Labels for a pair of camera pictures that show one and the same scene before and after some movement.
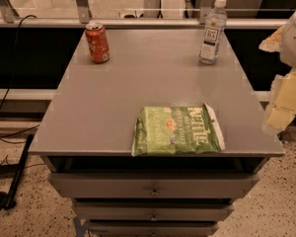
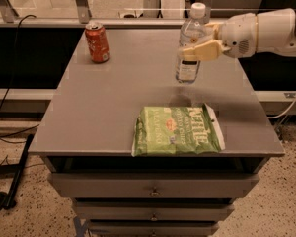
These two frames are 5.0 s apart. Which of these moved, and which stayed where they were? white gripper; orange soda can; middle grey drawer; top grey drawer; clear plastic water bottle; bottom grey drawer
Moved: clear plastic water bottle; white gripper
Stayed: top grey drawer; bottom grey drawer; orange soda can; middle grey drawer
